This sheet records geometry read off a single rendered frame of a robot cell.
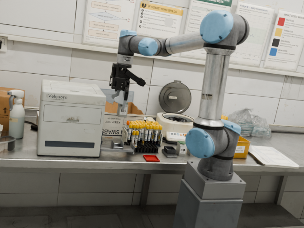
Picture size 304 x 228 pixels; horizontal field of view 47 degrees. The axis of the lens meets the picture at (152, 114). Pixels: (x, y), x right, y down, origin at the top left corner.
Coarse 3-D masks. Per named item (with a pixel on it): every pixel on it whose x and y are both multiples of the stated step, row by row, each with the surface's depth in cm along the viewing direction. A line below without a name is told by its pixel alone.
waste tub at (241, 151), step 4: (240, 136) 202; (240, 140) 202; (244, 140) 198; (240, 144) 192; (244, 144) 193; (248, 144) 194; (236, 148) 191; (240, 148) 192; (244, 148) 194; (248, 148) 195; (236, 152) 192; (240, 152) 193; (244, 152) 194; (236, 156) 193; (240, 156) 194; (244, 156) 195
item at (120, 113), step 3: (120, 105) 162; (126, 105) 164; (120, 108) 163; (126, 108) 164; (117, 111) 167; (120, 111) 163; (123, 111) 164; (126, 111) 164; (117, 114) 166; (120, 114) 164; (123, 114) 164; (126, 114) 164; (123, 117) 164; (126, 117) 165
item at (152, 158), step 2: (144, 156) 173; (146, 156) 175; (148, 156) 176; (150, 156) 176; (152, 156) 176; (154, 156) 177; (156, 156) 176; (144, 158) 172; (146, 158) 171; (148, 158) 173; (150, 158) 173; (152, 158) 174; (154, 158) 174; (156, 158) 174; (146, 160) 169; (148, 160) 169; (150, 160) 169; (152, 160) 170; (154, 160) 170; (156, 160) 170; (158, 160) 171
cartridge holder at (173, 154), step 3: (165, 147) 182; (168, 147) 185; (171, 147) 186; (162, 150) 185; (165, 150) 182; (168, 150) 180; (171, 150) 180; (174, 150) 181; (165, 153) 181; (168, 153) 180; (171, 153) 181; (174, 153) 181; (168, 156) 178; (171, 156) 179; (174, 156) 180
